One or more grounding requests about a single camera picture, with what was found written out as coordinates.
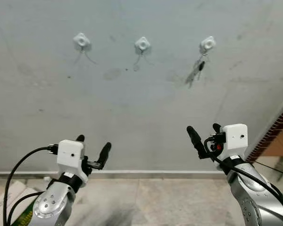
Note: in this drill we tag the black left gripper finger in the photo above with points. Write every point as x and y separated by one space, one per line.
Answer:
80 138
105 153

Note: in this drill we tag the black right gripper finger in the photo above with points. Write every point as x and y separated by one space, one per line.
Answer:
195 136
217 127

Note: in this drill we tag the green printed package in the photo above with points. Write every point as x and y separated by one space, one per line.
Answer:
23 217

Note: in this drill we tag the white cardboard box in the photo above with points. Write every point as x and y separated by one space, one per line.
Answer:
4 202

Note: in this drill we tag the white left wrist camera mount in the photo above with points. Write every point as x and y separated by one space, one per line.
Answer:
70 155

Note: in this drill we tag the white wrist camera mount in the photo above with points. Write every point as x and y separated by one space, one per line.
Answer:
70 155
236 136

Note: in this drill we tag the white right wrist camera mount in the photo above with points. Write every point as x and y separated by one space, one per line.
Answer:
236 136

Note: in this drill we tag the white adhesive wall hook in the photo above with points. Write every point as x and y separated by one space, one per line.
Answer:
142 44
81 41
207 44

